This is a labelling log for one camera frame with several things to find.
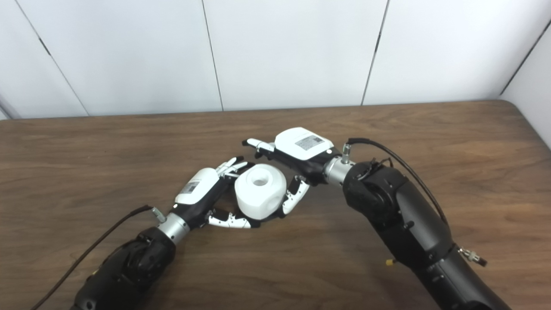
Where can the round white plastic piece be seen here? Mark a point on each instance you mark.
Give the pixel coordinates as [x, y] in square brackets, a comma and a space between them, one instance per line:
[258, 193]

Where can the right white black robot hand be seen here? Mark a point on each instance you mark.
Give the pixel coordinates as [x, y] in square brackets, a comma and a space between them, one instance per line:
[303, 148]

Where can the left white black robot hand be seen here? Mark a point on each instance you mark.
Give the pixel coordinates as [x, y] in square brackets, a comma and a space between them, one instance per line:
[196, 189]

